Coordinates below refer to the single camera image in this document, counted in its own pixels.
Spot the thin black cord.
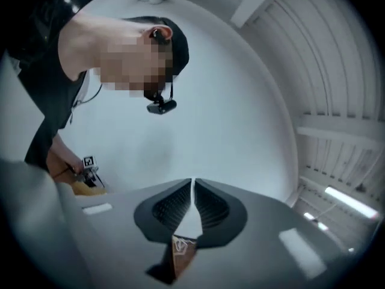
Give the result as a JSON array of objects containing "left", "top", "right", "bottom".
[{"left": 72, "top": 83, "right": 103, "bottom": 107}]

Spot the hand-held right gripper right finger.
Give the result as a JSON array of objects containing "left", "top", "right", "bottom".
[{"left": 180, "top": 177, "right": 362, "bottom": 289}]

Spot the person's left forearm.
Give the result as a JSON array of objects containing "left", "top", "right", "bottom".
[{"left": 49, "top": 132, "right": 84, "bottom": 174}]

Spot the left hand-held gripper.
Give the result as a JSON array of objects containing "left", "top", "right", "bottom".
[{"left": 72, "top": 154, "right": 106, "bottom": 189}]

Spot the black head-worn camera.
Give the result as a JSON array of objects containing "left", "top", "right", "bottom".
[{"left": 146, "top": 97, "right": 177, "bottom": 116}]

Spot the black head mount strap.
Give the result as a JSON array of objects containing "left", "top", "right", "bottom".
[{"left": 161, "top": 17, "right": 191, "bottom": 99}]

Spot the person's torso in black shirt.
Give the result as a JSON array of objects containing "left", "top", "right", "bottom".
[{"left": 5, "top": 0, "right": 117, "bottom": 173}]

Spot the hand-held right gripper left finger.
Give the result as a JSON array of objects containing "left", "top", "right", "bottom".
[{"left": 58, "top": 177, "right": 193, "bottom": 289}]

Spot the person's head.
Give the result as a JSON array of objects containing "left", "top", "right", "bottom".
[{"left": 58, "top": 16, "right": 191, "bottom": 101}]

